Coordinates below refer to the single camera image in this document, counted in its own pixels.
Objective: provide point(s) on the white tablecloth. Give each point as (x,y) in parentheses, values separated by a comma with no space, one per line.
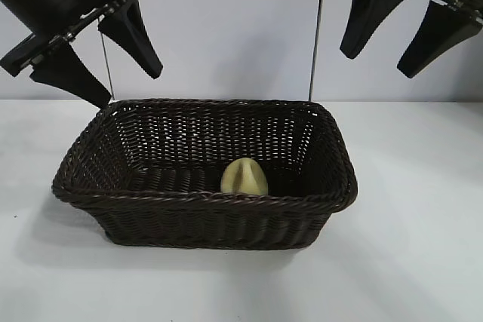
(241,284)

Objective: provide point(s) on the dark brown woven basket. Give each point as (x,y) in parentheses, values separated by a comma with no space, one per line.
(188,220)

